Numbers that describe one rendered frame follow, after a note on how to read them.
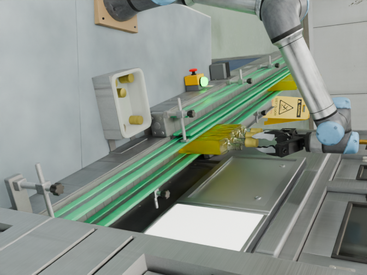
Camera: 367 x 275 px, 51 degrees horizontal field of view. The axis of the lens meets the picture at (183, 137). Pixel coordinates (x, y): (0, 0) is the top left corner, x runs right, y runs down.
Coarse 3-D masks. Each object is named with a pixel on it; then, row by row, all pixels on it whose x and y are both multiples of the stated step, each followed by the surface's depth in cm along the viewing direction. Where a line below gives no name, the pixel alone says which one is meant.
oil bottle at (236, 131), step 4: (212, 128) 161; (216, 128) 160; (220, 128) 160; (224, 128) 159; (228, 128) 158; (232, 128) 157; (236, 128) 156; (208, 132) 158; (212, 132) 157; (216, 132) 156; (220, 132) 156; (224, 132) 155; (228, 132) 154; (232, 132) 153; (236, 132) 153; (240, 132) 155; (236, 136) 153
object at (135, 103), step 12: (132, 72) 135; (120, 84) 140; (132, 84) 142; (144, 84) 141; (132, 96) 144; (144, 96) 142; (120, 108) 140; (132, 108) 146; (144, 108) 144; (120, 120) 130; (144, 120) 145; (132, 132) 136
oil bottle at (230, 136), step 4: (200, 136) 154; (204, 136) 153; (208, 136) 152; (212, 136) 151; (216, 136) 151; (220, 136) 150; (224, 136) 149; (228, 136) 149; (232, 136) 149; (232, 140) 148
